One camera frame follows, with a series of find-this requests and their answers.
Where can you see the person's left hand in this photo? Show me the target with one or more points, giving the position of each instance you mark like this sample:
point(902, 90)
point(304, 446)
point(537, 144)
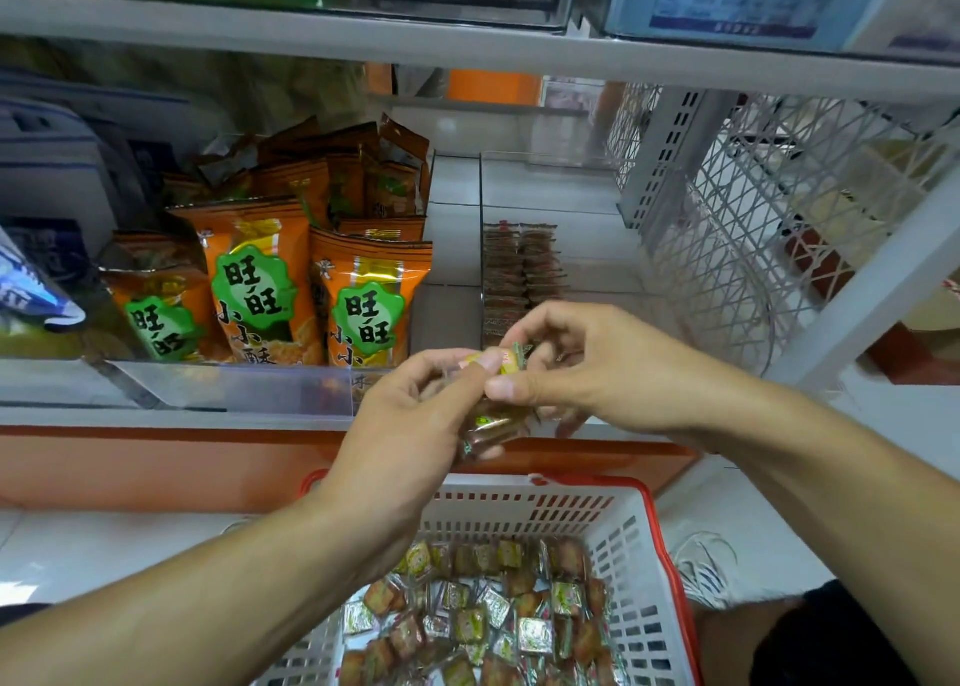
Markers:
point(398, 453)

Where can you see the person's right shoe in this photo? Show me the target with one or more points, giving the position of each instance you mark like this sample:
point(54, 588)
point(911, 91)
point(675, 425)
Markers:
point(705, 566)

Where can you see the person's right forearm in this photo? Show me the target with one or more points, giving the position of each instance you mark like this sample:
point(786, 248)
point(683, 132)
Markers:
point(855, 528)

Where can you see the blue product box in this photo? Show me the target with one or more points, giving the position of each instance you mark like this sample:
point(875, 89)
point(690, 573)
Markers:
point(735, 0)

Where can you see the bundle of snack packets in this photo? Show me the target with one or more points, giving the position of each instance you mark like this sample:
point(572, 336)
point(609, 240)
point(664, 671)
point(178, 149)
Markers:
point(495, 416)

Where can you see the pile of small snack packets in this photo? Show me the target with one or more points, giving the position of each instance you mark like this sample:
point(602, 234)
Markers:
point(480, 618)

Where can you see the white basket with red rim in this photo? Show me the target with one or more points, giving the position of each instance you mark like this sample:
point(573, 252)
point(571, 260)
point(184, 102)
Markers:
point(645, 551)

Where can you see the blue white snack bag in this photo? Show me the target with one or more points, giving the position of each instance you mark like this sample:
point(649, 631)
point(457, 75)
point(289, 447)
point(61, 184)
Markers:
point(33, 291)

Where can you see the group of orange snack bags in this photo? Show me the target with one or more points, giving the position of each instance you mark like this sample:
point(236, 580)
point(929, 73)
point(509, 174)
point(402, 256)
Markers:
point(255, 288)

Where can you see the person's right leg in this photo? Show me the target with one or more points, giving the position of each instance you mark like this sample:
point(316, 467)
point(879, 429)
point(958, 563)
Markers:
point(720, 648)

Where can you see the row of small snack packets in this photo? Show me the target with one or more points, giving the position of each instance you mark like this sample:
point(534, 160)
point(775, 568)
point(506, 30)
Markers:
point(518, 273)

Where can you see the white metal shelf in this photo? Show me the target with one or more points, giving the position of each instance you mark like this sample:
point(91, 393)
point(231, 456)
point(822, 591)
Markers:
point(450, 45)

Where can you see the person's black shorts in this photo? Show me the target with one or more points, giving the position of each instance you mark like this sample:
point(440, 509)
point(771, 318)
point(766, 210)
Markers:
point(825, 641)

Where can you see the person's right hand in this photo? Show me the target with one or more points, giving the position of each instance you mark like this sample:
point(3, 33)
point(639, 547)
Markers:
point(645, 371)

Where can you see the clear plastic shelf front guard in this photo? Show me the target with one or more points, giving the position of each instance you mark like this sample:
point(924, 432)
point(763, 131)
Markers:
point(255, 389)

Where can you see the white perforated side panel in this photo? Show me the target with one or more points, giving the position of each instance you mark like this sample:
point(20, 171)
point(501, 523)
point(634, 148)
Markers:
point(765, 213)

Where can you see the person's left forearm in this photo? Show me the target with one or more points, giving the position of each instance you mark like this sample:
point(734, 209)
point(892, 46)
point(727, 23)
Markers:
point(165, 611)

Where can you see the orange shelf base panel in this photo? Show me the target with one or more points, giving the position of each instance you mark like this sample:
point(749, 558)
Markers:
point(150, 468)

